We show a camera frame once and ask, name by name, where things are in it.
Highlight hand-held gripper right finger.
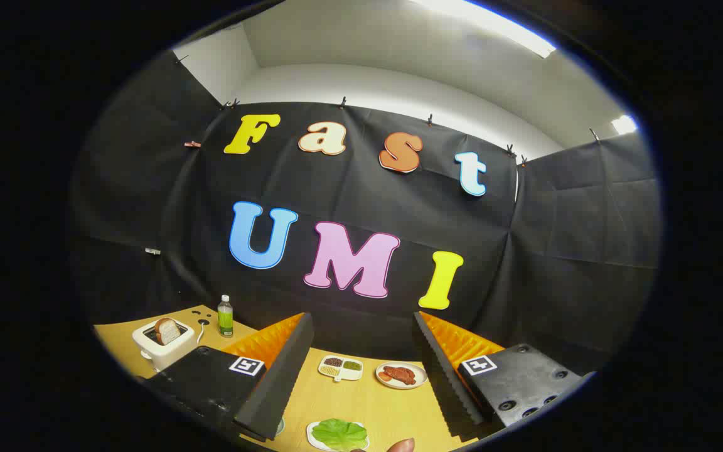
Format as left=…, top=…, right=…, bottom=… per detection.
left=413, top=311, right=596, bottom=440

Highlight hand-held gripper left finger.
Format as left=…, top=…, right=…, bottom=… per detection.
left=137, top=312, right=315, bottom=442

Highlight green lettuce leaf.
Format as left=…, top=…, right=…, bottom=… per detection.
left=311, top=419, right=368, bottom=451

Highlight white bread slice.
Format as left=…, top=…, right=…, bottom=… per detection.
left=154, top=318, right=180, bottom=345

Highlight round plate with meat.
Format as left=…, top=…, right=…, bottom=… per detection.
left=375, top=362, right=428, bottom=390

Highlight brown meat slice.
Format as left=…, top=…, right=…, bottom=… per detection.
left=382, top=365, right=417, bottom=385

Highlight white plate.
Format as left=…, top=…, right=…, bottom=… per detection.
left=306, top=419, right=370, bottom=452

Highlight white divided dish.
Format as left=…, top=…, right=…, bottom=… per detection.
left=318, top=355, right=364, bottom=382

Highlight green label water bottle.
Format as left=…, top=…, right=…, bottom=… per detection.
left=217, top=294, right=235, bottom=338

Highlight white toaster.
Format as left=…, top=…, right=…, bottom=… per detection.
left=132, top=318, right=202, bottom=372

